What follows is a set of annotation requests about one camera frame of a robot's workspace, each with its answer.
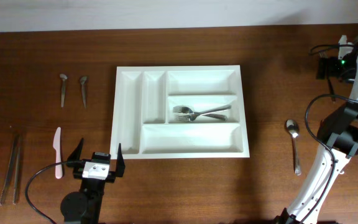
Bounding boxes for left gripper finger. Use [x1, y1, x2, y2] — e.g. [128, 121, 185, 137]
[67, 138, 84, 161]
[115, 143, 126, 177]

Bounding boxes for steel fork dark handle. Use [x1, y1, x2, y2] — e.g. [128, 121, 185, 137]
[319, 52, 334, 95]

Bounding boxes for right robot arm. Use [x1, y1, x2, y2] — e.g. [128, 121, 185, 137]
[273, 34, 358, 224]

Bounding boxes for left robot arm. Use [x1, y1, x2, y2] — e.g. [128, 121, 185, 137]
[60, 139, 126, 223]

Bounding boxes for pink plastic knife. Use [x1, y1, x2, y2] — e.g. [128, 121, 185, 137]
[53, 127, 63, 179]

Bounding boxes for white plastic cutlery tray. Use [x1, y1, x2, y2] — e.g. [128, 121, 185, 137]
[110, 65, 250, 159]

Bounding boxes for steel tongs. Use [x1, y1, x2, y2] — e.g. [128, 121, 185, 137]
[0, 134, 21, 206]

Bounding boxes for small steel spoon right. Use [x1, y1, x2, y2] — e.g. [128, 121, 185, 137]
[80, 76, 88, 108]

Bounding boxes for small steel spoon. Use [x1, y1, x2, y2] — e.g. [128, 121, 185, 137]
[59, 73, 68, 108]
[80, 76, 88, 108]

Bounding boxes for small steel spoon left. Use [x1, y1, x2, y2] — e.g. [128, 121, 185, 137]
[59, 73, 68, 108]

